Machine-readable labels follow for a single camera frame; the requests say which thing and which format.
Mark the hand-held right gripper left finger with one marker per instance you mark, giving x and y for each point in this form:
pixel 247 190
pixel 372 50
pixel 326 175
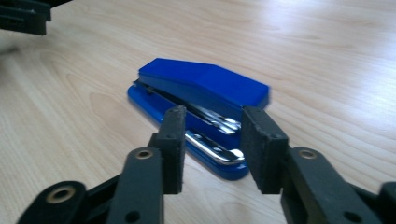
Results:
pixel 172 149

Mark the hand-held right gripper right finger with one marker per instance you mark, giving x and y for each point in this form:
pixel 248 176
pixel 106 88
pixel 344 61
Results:
pixel 264 149

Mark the blue stapler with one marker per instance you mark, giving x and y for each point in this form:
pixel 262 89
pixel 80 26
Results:
pixel 202 81

